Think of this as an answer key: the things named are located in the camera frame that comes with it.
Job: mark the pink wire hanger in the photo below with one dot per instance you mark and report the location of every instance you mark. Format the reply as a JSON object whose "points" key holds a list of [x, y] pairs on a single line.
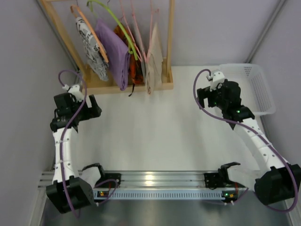
{"points": [[133, 31], [146, 51]]}

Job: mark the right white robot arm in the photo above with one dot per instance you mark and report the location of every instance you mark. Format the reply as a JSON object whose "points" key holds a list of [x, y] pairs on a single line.
{"points": [[276, 179]]}

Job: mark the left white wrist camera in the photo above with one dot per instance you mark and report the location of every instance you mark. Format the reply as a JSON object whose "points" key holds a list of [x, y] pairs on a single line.
{"points": [[76, 90]]}

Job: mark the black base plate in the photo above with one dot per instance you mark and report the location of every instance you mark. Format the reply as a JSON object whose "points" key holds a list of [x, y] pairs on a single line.
{"points": [[213, 181], [110, 180]]}

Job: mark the aluminium mounting rail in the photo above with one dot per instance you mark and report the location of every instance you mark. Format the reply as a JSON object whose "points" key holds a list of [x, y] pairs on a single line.
{"points": [[177, 179]]}

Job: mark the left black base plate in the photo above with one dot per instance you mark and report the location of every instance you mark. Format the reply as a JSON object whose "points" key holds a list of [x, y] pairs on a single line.
{"points": [[110, 180]]}

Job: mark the wooden clothes rack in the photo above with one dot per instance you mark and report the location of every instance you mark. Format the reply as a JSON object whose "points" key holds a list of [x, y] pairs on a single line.
{"points": [[94, 84]]}

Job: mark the perforated cable duct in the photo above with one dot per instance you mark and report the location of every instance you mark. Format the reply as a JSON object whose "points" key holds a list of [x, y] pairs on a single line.
{"points": [[120, 194]]}

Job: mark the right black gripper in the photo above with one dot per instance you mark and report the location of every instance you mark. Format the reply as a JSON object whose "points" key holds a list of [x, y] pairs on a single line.
{"points": [[205, 97]]}

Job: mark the purple garment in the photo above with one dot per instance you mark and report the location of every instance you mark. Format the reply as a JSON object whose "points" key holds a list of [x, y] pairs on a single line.
{"points": [[117, 52]]}

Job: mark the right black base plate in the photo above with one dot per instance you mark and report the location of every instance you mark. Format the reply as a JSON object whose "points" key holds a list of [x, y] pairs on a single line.
{"points": [[213, 181]]}

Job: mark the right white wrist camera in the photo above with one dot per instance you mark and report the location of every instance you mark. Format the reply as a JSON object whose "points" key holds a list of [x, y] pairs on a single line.
{"points": [[216, 79]]}

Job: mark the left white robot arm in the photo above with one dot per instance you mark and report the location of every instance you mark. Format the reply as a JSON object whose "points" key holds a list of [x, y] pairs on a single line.
{"points": [[69, 190]]}

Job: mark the black white patterned garment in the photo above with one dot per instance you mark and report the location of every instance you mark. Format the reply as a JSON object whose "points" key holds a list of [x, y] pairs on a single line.
{"points": [[92, 50]]}

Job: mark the orange hanger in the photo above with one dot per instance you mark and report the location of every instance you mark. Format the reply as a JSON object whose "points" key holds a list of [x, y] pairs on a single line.
{"points": [[101, 48]]}

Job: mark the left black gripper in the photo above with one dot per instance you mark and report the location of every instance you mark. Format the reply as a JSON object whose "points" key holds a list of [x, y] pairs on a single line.
{"points": [[89, 110]]}

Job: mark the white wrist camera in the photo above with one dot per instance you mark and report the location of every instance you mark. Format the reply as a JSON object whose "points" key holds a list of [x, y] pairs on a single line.
{"points": [[216, 79], [76, 90]]}

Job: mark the grey garment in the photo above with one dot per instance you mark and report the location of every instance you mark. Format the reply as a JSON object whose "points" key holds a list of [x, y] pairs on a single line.
{"points": [[141, 49]]}

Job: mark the beige trousers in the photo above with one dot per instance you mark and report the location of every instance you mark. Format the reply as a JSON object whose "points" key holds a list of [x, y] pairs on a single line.
{"points": [[155, 60]]}

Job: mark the white plastic basket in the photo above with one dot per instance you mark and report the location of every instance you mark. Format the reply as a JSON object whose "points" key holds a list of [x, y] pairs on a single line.
{"points": [[255, 92]]}

